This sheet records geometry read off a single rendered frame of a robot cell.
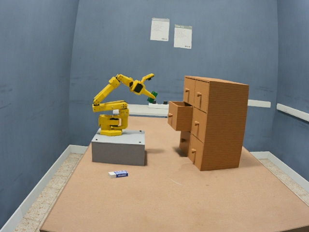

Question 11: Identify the green 9v battery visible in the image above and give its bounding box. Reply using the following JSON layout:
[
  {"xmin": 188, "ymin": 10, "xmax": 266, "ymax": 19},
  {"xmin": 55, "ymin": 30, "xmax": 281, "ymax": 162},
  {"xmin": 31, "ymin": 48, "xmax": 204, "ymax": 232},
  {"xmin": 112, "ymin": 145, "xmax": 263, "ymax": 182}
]
[{"xmin": 147, "ymin": 91, "xmax": 157, "ymax": 103}]

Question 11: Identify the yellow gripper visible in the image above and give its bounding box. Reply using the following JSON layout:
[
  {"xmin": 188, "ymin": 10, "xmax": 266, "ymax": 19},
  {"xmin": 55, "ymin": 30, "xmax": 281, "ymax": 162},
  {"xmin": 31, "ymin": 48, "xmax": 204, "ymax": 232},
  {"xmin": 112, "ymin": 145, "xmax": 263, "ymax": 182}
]
[{"xmin": 129, "ymin": 73, "xmax": 155, "ymax": 98}]

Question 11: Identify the brown chest of drawers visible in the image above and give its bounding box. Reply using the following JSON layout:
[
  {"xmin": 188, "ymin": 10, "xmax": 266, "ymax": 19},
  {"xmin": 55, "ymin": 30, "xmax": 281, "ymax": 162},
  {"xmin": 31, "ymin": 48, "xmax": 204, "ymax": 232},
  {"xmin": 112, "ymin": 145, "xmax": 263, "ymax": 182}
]
[{"xmin": 179, "ymin": 76, "xmax": 249, "ymax": 171}]

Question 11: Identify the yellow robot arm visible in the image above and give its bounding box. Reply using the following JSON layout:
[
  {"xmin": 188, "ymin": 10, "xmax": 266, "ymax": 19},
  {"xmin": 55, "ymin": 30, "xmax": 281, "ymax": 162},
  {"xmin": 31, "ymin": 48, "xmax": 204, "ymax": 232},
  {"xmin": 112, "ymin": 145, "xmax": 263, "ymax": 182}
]
[{"xmin": 92, "ymin": 74, "xmax": 134, "ymax": 136}]

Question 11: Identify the blue and white eraser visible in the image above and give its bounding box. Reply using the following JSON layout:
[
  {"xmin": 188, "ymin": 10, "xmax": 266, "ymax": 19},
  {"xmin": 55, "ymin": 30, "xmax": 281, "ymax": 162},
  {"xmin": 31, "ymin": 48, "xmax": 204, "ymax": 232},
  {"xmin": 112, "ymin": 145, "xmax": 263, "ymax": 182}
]
[{"xmin": 108, "ymin": 171, "xmax": 128, "ymax": 178}]

